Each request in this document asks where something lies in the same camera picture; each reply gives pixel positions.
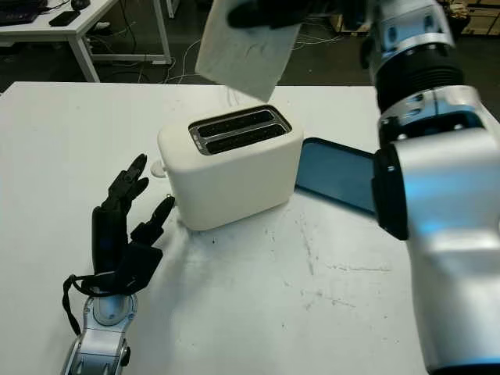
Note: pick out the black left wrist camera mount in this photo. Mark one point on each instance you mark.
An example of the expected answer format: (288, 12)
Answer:
(136, 265)

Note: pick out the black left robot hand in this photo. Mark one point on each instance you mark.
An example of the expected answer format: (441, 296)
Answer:
(109, 234)

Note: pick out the short wooden crate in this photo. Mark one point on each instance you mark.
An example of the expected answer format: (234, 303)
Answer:
(484, 23)

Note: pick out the black keyboard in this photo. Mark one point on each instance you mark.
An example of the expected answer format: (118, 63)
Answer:
(19, 13)

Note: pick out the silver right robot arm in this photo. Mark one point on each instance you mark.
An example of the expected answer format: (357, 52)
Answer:
(449, 195)

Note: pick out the white office desk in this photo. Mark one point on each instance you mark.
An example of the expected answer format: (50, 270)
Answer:
(97, 11)

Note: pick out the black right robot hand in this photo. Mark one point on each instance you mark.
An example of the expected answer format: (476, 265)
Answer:
(265, 11)

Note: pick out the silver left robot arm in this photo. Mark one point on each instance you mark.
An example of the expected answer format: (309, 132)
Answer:
(101, 343)

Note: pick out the white two-slot toaster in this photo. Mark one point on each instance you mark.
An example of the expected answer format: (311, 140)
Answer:
(234, 179)

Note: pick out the white table leg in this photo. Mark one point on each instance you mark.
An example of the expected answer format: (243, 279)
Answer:
(171, 8)

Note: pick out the white toaster lever knob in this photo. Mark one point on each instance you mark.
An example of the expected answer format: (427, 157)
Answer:
(158, 170)

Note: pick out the white power strip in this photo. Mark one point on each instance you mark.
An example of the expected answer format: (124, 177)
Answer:
(103, 25)

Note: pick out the blue plastic tray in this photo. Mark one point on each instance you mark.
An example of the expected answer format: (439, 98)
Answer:
(332, 172)

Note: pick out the white bread slice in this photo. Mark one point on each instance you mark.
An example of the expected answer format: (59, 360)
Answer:
(242, 58)

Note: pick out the black computer mouse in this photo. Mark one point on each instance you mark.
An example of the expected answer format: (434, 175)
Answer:
(80, 4)

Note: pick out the black smartphone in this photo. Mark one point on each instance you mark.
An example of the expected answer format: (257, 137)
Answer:
(64, 18)

